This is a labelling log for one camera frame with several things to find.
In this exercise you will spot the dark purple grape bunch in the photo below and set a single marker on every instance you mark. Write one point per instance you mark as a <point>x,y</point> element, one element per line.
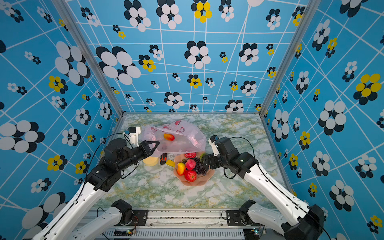
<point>199,168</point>

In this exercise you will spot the red apple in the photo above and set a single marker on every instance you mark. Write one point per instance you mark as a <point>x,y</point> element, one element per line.
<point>190,176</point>

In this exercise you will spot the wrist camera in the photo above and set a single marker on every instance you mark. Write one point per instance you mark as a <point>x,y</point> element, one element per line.
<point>212,141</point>
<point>132,136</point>

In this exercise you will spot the orange yellow mango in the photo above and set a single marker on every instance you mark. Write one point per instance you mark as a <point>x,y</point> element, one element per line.
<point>169,137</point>

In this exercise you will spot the small yellow red mango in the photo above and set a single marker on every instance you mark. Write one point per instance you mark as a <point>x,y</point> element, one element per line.
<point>181,168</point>

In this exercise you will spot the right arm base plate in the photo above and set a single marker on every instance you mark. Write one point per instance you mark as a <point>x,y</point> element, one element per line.
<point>236,218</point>

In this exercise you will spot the pink plastic bag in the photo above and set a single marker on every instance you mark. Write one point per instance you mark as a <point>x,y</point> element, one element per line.
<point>188,138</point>

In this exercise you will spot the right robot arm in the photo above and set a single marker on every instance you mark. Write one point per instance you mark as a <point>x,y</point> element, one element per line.
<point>294,218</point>

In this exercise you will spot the red strawberry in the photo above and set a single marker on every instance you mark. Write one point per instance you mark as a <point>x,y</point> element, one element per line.
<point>190,155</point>

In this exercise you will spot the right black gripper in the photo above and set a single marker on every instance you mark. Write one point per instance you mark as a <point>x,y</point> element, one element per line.
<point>212,158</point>

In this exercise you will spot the yellow round sponge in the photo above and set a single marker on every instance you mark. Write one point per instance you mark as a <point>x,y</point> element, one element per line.
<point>151,161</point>

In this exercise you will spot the pink scalloped fruit plate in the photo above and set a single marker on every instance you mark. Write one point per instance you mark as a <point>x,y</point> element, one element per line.
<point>201,180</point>

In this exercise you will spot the aluminium front rail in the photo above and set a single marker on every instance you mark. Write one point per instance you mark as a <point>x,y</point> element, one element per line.
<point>187,224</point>

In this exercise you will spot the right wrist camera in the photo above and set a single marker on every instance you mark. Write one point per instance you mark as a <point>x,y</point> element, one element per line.
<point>212,141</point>

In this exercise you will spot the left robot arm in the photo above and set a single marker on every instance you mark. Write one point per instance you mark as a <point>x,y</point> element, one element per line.
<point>118,157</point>

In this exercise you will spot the left green circuit board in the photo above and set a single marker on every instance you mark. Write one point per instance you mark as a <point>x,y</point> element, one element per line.
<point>124,233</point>

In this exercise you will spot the pink peach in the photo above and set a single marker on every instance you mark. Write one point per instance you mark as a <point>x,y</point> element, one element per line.
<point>190,164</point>

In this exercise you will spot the green circuit board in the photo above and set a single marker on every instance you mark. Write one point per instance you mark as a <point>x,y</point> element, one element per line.
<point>124,233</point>
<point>251,234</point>

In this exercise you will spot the yellow flat piece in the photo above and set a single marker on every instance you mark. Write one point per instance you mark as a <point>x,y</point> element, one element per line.
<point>170,163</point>

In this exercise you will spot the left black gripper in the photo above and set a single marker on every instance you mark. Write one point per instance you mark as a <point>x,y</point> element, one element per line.
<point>144,146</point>

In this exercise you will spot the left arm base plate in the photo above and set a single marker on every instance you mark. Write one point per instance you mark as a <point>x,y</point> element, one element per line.
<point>133,218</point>

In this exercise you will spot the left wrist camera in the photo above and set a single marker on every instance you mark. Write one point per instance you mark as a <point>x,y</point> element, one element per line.
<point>132,136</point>

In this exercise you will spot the right green circuit board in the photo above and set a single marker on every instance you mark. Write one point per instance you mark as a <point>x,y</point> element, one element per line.
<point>251,234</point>

